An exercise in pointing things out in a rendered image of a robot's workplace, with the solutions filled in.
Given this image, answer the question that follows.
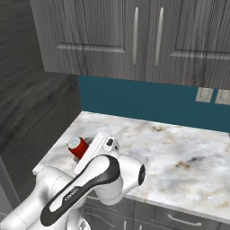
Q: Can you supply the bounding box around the red soda can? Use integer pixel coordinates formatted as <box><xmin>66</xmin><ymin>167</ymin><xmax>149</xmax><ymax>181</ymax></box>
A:
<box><xmin>66</xmin><ymin>136</ymin><xmax>90</xmax><ymax>161</ymax></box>

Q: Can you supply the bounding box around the grey wood wall cupboard door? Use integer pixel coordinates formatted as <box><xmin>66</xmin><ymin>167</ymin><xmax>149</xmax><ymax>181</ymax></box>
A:
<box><xmin>30</xmin><ymin>0</ymin><xmax>148</xmax><ymax>82</ymax></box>
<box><xmin>145</xmin><ymin>0</ymin><xmax>230</xmax><ymax>91</ymax></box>

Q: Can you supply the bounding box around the silver drawer handle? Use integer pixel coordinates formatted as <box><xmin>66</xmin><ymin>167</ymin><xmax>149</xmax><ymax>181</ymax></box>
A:
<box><xmin>166</xmin><ymin>213</ymin><xmax>203</xmax><ymax>227</ymax></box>

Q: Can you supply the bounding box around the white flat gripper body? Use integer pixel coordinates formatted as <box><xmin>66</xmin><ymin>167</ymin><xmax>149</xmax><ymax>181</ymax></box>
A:
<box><xmin>73</xmin><ymin>130</ymin><xmax>111</xmax><ymax>175</ymax></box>

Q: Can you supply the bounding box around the silver bar cupboard handle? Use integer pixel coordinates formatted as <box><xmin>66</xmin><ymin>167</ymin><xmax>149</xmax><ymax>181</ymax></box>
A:
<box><xmin>132</xmin><ymin>6</ymin><xmax>139</xmax><ymax>66</ymax></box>
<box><xmin>155</xmin><ymin>6</ymin><xmax>164</xmax><ymax>68</ymax></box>

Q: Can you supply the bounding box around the grey drawer front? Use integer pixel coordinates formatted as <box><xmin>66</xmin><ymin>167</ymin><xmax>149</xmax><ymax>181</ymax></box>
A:
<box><xmin>154</xmin><ymin>205</ymin><xmax>225</xmax><ymax>230</ymax></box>
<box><xmin>84</xmin><ymin>196</ymin><xmax>136</xmax><ymax>219</ymax></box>

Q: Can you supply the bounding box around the grey wood tall cabinet side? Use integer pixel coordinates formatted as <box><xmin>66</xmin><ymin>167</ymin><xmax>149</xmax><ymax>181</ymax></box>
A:
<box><xmin>0</xmin><ymin>0</ymin><xmax>83</xmax><ymax>210</ymax></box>

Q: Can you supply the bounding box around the beige wall socket plate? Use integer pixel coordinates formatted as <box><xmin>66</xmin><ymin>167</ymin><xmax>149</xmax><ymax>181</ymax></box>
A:
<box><xmin>195</xmin><ymin>87</ymin><xmax>215</xmax><ymax>103</ymax></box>
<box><xmin>214</xmin><ymin>88</ymin><xmax>230</xmax><ymax>106</ymax></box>

